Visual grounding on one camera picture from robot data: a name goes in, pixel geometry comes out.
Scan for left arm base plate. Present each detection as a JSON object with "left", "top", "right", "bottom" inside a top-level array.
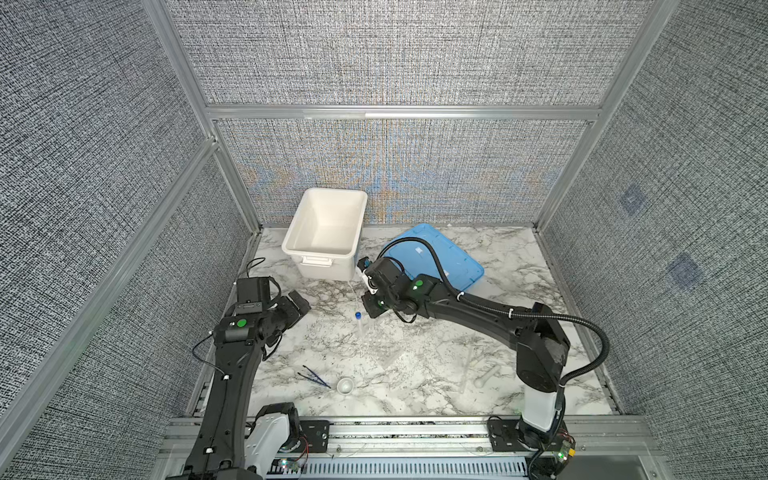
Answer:
[{"left": 245, "top": 419, "right": 332, "bottom": 455}]

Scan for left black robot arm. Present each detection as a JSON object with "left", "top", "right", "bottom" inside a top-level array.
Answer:
[{"left": 175, "top": 276, "right": 311, "bottom": 479}]

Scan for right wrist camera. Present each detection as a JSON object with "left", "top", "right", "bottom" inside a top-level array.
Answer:
[{"left": 357, "top": 256, "right": 405, "bottom": 294}]

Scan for small clear round dish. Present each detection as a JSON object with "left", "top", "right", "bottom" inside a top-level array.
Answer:
[{"left": 336, "top": 377, "right": 355, "bottom": 395}]

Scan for white plastic bin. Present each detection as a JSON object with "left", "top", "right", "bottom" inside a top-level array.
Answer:
[{"left": 282, "top": 188, "right": 368, "bottom": 282}]

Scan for blue tweezers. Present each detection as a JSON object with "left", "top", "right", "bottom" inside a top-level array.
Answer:
[{"left": 297, "top": 365, "right": 332, "bottom": 389}]

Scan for blue plastic lid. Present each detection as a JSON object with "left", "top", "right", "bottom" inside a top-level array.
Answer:
[{"left": 384, "top": 223, "right": 485, "bottom": 291}]

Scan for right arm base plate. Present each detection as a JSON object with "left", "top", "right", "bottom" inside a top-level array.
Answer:
[{"left": 486, "top": 415, "right": 576, "bottom": 456}]

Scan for blue-capped test tube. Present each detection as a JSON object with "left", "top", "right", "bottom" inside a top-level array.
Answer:
[{"left": 355, "top": 311, "right": 367, "bottom": 341}]

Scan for aluminium front rail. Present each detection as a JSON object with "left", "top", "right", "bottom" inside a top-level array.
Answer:
[{"left": 152, "top": 415, "right": 673, "bottom": 480}]

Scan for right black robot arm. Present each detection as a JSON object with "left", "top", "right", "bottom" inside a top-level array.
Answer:
[{"left": 357, "top": 237, "right": 610, "bottom": 451}]

